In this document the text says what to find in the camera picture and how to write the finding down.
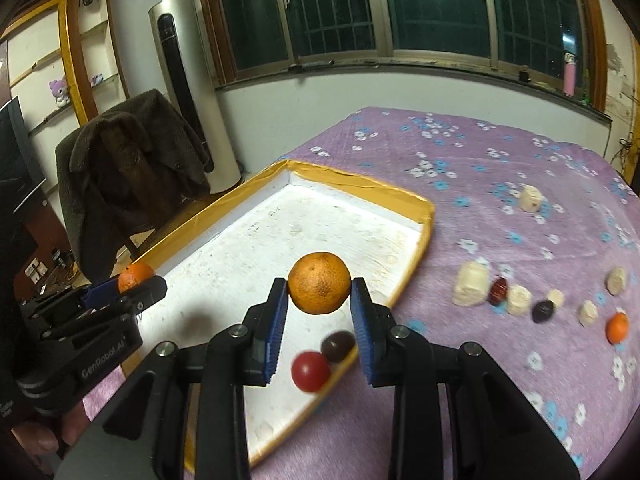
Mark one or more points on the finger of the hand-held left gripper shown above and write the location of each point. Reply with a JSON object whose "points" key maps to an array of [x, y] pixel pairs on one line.
{"points": [[147, 294], [102, 291]]}

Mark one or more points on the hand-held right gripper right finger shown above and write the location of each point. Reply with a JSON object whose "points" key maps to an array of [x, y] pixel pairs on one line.
{"points": [[362, 340]]}

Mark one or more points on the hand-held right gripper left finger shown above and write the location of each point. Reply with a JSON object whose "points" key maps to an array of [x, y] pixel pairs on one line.
{"points": [[277, 330]]}

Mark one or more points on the small bright orange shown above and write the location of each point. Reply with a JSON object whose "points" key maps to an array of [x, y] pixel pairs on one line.
{"points": [[135, 275], [617, 328]]}

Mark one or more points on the large dull orange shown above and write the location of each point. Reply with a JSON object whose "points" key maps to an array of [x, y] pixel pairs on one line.
{"points": [[319, 282]]}

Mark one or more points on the white foam tray yellow rim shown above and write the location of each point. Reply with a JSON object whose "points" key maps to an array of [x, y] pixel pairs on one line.
{"points": [[250, 240]]}

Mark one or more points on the large white yam chunk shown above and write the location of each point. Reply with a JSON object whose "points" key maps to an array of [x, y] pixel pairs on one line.
{"points": [[470, 285]]}

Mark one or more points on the red date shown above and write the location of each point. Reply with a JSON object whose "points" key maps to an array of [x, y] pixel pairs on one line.
{"points": [[498, 291]]}

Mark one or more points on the person's left hand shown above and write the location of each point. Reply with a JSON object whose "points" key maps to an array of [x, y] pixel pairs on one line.
{"points": [[45, 442]]}

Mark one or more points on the red cherry tomato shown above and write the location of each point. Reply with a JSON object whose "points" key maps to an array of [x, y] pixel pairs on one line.
{"points": [[310, 371]]}

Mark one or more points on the wooden television cabinet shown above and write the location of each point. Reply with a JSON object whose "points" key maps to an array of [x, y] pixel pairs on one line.
{"points": [[45, 230]]}

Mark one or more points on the wooden chair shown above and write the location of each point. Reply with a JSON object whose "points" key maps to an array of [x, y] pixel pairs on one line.
{"points": [[125, 155]]}

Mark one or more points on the black television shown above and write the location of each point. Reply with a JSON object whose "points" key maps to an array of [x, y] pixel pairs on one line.
{"points": [[15, 150]]}

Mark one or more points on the dark brown fleece coat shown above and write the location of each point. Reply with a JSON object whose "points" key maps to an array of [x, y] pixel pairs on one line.
{"points": [[165, 125]]}

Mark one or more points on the purple floral bedsheet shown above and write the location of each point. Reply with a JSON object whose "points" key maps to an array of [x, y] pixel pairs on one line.
{"points": [[450, 185]]}

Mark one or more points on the silver tower air conditioner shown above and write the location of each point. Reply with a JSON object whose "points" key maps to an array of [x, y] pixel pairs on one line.
{"points": [[200, 110]]}

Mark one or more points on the purple plush toy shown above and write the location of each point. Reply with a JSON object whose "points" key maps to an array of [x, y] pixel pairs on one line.
{"points": [[59, 91]]}

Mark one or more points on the small pale shelf ornament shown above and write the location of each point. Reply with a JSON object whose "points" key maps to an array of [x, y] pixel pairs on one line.
{"points": [[96, 79]]}

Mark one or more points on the beige yam chunk with holes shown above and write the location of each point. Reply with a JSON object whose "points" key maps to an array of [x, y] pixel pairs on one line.
{"points": [[530, 197]]}

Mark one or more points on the small black windowsill object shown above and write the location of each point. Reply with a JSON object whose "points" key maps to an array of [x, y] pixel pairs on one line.
{"points": [[524, 75]]}

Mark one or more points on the pink bottle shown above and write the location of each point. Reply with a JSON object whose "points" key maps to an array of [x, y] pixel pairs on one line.
{"points": [[570, 80]]}

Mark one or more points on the wood-framed window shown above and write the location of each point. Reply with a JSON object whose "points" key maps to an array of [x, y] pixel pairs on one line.
{"points": [[430, 10]]}

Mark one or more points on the yellow-framed wall shelf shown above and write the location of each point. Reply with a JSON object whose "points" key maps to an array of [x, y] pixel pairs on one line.
{"points": [[30, 50]]}

